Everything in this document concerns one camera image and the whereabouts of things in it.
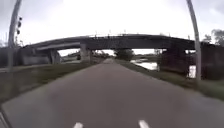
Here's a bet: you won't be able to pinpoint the trees beyond bridge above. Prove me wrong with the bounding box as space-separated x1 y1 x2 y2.
114 48 135 62

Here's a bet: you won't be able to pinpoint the concrete bridge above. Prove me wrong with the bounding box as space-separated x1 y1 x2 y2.
16 33 224 81

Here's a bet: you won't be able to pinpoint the grey asphalt path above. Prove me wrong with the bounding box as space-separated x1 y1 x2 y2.
0 59 224 128

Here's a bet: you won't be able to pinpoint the water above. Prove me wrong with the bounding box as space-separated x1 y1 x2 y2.
131 59 198 79

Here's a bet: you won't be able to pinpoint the robot's own part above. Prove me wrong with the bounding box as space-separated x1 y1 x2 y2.
73 121 85 128
137 119 151 128

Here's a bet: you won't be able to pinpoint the grass verge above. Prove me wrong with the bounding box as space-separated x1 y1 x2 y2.
114 59 224 101
0 61 101 104

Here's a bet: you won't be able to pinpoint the tall pole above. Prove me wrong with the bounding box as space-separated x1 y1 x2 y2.
185 0 203 81
7 0 23 71

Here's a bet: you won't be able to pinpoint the trees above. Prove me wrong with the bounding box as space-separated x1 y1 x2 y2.
201 28 224 47

